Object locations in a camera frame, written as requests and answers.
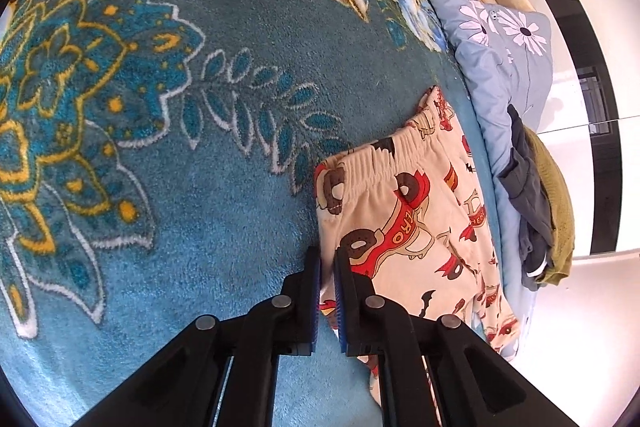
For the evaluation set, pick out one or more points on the teal floral blanket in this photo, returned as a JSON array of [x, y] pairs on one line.
[[200, 117]]

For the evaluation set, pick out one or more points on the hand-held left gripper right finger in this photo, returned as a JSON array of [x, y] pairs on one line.
[[341, 307]]

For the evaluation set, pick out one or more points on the light blue daisy quilt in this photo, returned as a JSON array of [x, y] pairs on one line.
[[495, 57]]

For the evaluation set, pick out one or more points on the cartoon print beige pants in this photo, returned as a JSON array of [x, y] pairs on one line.
[[430, 227]]

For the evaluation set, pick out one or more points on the dark grey garment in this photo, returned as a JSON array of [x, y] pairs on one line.
[[527, 192]]

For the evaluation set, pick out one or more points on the olive green garment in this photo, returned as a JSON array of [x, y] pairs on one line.
[[557, 207]]

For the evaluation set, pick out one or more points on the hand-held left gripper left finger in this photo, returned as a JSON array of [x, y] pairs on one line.
[[314, 307]]

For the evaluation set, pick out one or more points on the black and white wardrobe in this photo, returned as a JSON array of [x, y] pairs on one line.
[[585, 107]]

